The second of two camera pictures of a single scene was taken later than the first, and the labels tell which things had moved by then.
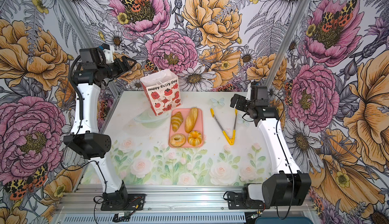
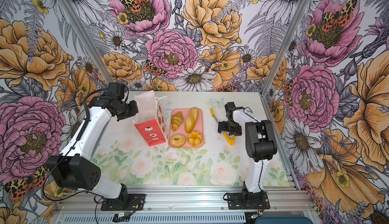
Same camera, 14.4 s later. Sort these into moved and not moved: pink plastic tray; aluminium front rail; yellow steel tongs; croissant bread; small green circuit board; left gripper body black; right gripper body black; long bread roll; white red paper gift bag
Moved: right gripper body black; left gripper body black; white red paper gift bag
Not moved: small green circuit board; aluminium front rail; croissant bread; yellow steel tongs; pink plastic tray; long bread roll
